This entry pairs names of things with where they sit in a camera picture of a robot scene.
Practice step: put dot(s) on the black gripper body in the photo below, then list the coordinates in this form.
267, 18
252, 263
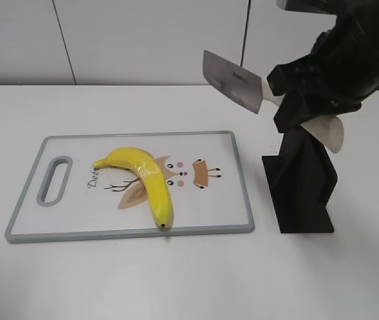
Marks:
344, 67

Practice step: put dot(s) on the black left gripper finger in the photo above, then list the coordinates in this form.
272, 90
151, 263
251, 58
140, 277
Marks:
298, 107

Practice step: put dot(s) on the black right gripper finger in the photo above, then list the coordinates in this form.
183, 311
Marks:
287, 77

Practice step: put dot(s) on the white-handled cleaver knife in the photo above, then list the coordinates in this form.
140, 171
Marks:
249, 90

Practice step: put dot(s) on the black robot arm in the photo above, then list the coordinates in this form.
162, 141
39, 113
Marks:
349, 15

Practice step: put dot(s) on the yellow plastic banana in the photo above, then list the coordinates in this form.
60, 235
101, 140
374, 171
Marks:
143, 165

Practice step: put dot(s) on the black knife stand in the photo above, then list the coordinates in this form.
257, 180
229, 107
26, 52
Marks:
301, 179

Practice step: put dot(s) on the grey-rimmed white cutting board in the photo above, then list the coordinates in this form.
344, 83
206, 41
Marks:
66, 199

